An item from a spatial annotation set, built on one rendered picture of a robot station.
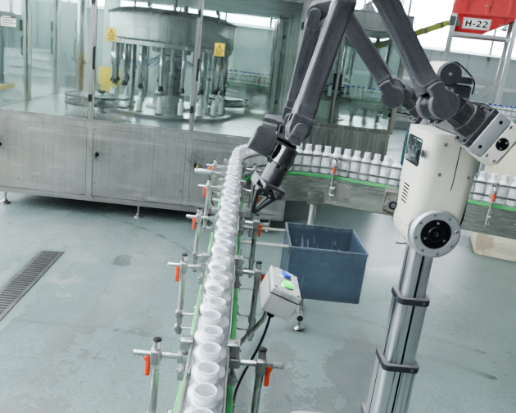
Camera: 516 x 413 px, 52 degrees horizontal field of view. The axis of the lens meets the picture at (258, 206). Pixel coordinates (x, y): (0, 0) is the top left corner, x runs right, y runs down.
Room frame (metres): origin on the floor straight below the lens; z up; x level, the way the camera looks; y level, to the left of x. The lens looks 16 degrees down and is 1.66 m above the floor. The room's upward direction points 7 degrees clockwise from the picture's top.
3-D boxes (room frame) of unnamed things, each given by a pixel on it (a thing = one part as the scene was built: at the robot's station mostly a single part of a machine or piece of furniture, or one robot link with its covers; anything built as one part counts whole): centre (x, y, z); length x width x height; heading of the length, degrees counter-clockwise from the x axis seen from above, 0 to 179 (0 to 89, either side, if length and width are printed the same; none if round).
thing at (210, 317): (0.94, 0.06, 1.08); 0.06 x 0.06 x 0.17
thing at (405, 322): (1.69, -0.55, 0.74); 0.11 x 0.11 x 0.40; 3
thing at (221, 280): (1.11, 0.07, 1.08); 0.06 x 0.06 x 0.17
